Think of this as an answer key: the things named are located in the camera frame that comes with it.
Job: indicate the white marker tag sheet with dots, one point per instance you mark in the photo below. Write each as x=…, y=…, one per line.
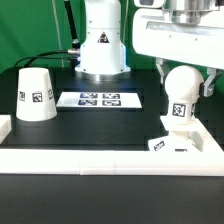
x=99, y=100

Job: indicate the white lamp shade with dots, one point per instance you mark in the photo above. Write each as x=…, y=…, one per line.
x=35, y=97

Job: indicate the white lamp base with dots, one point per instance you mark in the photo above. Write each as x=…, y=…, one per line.
x=177, y=139

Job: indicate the white table border frame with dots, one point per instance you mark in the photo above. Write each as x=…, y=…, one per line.
x=72, y=162

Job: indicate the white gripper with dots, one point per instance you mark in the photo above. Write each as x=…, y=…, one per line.
x=156, y=36

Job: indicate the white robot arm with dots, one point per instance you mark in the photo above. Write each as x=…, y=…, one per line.
x=103, y=53

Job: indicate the white lamp bulb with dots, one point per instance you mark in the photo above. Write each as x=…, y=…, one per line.
x=182, y=86

